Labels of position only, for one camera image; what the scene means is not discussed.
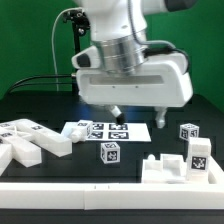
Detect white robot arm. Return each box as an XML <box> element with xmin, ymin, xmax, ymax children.
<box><xmin>72</xmin><ymin>0</ymin><xmax>197</xmax><ymax>128</ymax></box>

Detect white paper marker sheet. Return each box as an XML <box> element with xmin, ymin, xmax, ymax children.
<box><xmin>61</xmin><ymin>121</ymin><xmax>151</xmax><ymax>142</ymax></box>

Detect white front fence bar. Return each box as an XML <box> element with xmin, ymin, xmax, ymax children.
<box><xmin>0</xmin><ymin>182</ymin><xmax>224</xmax><ymax>210</ymax></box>

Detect white marker cube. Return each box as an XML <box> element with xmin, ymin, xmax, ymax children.
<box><xmin>179</xmin><ymin>123</ymin><xmax>199</xmax><ymax>141</ymax></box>
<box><xmin>100</xmin><ymin>142</ymin><xmax>120</xmax><ymax>164</ymax></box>

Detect white marker cube front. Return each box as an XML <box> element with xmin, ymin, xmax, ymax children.
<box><xmin>100</xmin><ymin>142</ymin><xmax>120</xmax><ymax>164</ymax></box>

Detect white chair part far left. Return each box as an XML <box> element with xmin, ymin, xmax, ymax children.
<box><xmin>0</xmin><ymin>126</ymin><xmax>42</xmax><ymax>176</ymax></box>

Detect white marker cube right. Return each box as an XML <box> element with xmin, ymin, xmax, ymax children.
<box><xmin>179</xmin><ymin>123</ymin><xmax>199</xmax><ymax>141</ymax></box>

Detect white camera cable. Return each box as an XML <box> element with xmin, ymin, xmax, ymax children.
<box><xmin>50</xmin><ymin>8</ymin><xmax>74</xmax><ymax>92</ymax></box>

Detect black camera on stand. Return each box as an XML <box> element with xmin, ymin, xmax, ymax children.
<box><xmin>63</xmin><ymin>8</ymin><xmax>90</xmax><ymax>54</ymax></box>

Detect grey robot hose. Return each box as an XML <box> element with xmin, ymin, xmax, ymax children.
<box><xmin>126</xmin><ymin>0</ymin><xmax>190</xmax><ymax>73</ymax></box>

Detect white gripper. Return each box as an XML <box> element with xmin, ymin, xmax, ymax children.
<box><xmin>71</xmin><ymin>46</ymin><xmax>193</xmax><ymax>128</ymax></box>

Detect white chair seat part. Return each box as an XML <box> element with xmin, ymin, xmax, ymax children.
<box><xmin>141</xmin><ymin>154</ymin><xmax>186</xmax><ymax>184</ymax></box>

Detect black cables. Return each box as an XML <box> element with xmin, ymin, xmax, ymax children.
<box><xmin>7</xmin><ymin>73</ymin><xmax>78</xmax><ymax>94</ymax></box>

